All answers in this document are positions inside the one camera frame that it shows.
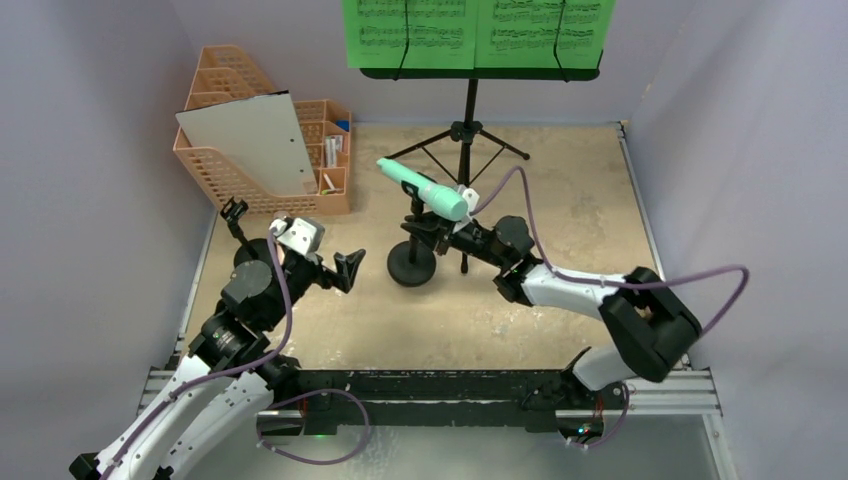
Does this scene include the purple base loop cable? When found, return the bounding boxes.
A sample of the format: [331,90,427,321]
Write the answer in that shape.
[256,387,372,466]

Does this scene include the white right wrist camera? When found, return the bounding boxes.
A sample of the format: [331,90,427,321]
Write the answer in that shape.
[461,188,480,217]

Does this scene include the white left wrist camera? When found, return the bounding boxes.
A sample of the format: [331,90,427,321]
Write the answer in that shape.
[269,216,325,257]

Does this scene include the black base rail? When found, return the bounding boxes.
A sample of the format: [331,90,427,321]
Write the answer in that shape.
[270,369,626,442]

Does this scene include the green sheet music left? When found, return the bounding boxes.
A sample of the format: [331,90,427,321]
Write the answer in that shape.
[341,0,478,70]

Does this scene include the green sheet music right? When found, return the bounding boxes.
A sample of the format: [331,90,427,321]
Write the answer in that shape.
[475,0,616,69]

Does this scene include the mint green toy microphone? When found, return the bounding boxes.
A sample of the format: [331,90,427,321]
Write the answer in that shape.
[376,158,469,222]

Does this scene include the grey folder board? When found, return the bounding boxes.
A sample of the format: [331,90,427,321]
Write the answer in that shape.
[175,90,318,196]

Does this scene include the black music stand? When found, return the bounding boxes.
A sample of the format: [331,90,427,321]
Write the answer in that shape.
[359,66,603,276]

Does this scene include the green sheet music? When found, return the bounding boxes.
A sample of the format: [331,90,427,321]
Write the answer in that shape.
[475,0,616,69]
[341,0,478,70]

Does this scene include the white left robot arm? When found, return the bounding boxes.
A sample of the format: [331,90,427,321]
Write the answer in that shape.
[69,247,366,479]

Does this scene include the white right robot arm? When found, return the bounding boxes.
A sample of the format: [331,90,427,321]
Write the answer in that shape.
[401,212,703,407]

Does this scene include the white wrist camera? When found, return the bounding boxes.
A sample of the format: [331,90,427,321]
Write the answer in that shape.
[269,216,325,257]
[461,188,480,217]

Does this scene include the pink toy microphone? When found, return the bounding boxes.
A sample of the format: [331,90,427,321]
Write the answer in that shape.
[272,211,288,265]

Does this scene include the peach plastic file organizer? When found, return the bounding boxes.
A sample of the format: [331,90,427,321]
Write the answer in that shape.
[173,45,353,215]

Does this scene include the black round microphone stand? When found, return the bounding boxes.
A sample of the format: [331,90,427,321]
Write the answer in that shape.
[220,197,272,267]

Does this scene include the yellow tip white pen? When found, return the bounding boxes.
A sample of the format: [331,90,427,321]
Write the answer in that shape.
[323,173,335,190]

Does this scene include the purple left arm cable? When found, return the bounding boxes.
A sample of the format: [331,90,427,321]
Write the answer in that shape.
[99,231,294,480]

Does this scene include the white marker tube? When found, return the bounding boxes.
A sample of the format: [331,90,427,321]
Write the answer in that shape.
[327,135,344,168]

